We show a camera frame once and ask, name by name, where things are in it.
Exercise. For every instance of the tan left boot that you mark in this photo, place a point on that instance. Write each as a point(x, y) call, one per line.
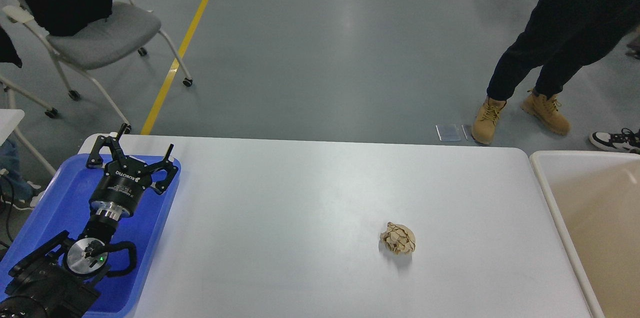
point(486, 120)

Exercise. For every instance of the beige plastic bin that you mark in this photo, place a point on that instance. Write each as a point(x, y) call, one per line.
point(594, 200)

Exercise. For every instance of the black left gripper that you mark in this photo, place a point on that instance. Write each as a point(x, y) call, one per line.
point(125, 179)

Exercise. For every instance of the blue plastic tray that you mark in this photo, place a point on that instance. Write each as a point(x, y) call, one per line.
point(65, 206)

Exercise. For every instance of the tan boot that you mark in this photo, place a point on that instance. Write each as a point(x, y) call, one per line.
point(546, 110)
point(486, 120)

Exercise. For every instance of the black white sneaker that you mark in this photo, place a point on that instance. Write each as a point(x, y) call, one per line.
point(626, 141)

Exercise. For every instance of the crumpled brown paper ball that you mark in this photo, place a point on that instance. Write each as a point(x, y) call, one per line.
point(398, 239)

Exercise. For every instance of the person in black trousers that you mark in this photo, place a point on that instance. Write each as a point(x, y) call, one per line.
point(561, 37)

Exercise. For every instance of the grey office chair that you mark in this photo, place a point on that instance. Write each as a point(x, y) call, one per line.
point(101, 43)

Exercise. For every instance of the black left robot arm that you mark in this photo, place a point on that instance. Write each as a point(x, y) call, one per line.
point(86, 250)

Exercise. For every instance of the tan right boot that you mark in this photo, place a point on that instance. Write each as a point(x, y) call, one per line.
point(546, 110)

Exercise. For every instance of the clear floor plate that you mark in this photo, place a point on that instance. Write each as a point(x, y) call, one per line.
point(448, 132)

